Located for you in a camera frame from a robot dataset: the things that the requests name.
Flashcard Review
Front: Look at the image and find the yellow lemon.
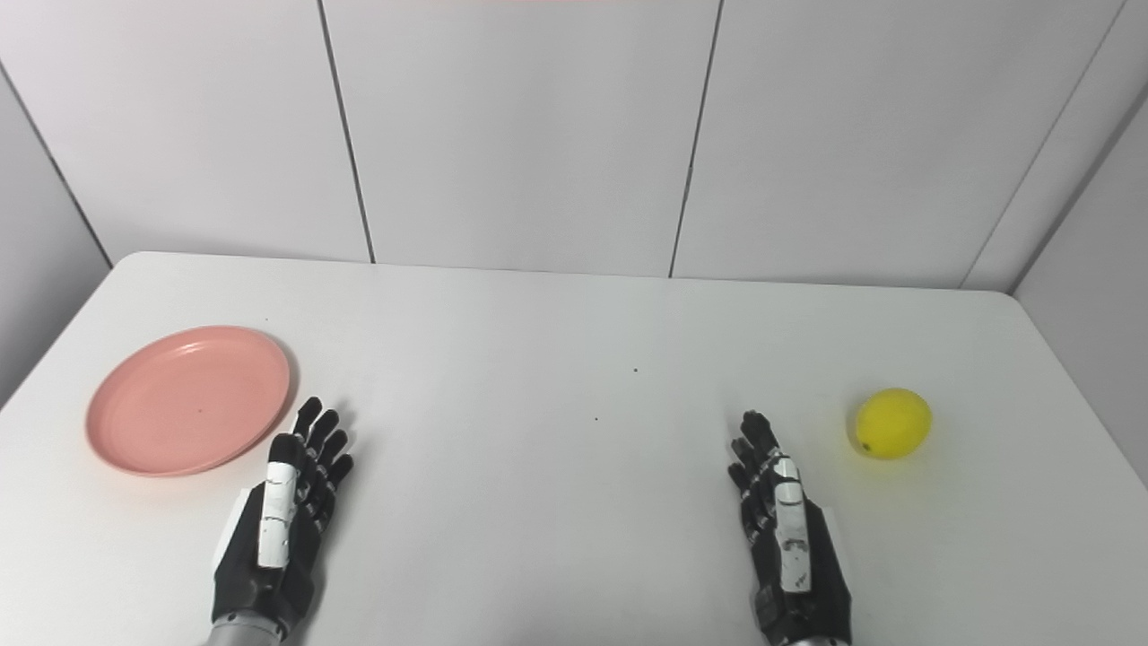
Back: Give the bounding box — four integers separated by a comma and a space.
848, 388, 933, 461

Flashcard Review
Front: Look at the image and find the pink round plate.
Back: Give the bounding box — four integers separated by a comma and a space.
86, 326, 292, 477

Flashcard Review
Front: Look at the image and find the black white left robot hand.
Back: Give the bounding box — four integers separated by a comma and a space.
211, 397, 355, 642

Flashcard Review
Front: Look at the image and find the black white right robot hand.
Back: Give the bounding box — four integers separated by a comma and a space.
728, 411, 853, 645

